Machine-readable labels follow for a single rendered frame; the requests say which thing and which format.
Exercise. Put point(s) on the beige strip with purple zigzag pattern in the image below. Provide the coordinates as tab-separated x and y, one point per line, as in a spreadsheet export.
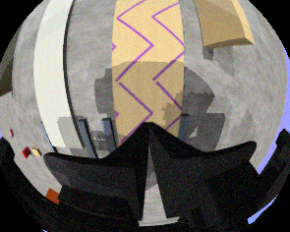
148	68

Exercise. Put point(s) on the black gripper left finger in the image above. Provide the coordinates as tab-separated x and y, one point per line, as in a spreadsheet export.
121	174

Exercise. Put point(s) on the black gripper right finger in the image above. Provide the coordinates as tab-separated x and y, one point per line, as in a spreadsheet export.
181	169

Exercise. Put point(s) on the white flat strip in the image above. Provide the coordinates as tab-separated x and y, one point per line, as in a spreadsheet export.
52	90

